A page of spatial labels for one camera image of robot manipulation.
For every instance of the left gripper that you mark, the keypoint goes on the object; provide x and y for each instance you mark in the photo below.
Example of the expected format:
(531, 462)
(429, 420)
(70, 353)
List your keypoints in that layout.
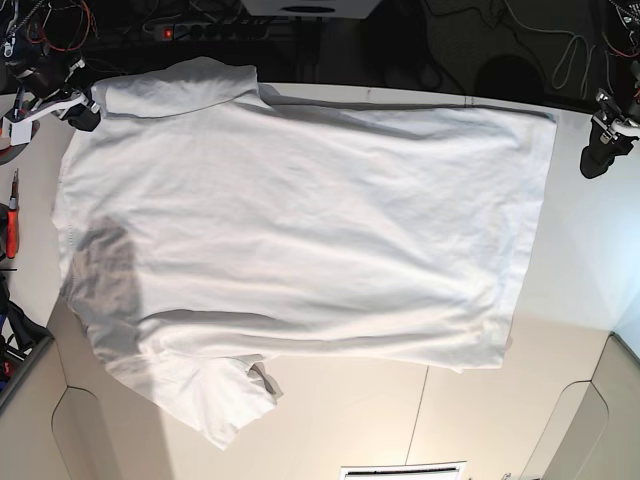
(614, 136)

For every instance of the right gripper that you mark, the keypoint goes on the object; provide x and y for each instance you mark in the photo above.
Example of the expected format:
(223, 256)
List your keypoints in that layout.
(45, 89)

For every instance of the white t-shirt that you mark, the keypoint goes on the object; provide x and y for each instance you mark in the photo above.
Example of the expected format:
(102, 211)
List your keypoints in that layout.
(203, 230)

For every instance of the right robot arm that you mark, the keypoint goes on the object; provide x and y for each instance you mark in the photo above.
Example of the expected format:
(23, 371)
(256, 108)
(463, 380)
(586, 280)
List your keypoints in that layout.
(23, 36)

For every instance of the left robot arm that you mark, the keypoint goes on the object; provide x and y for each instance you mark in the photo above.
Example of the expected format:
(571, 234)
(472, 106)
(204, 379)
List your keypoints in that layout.
(615, 62)

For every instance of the white power strip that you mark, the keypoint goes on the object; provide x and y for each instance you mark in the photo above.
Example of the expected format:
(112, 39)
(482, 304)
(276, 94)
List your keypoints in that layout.
(206, 31)

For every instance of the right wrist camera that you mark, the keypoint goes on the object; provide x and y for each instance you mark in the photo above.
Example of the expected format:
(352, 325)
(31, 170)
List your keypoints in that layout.
(19, 133)

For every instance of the red handled pliers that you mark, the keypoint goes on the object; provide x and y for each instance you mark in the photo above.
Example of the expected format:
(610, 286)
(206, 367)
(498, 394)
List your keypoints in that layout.
(9, 153)

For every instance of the orange handled screwdriver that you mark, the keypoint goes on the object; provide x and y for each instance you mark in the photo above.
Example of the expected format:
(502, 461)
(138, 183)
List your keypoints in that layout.
(12, 232)

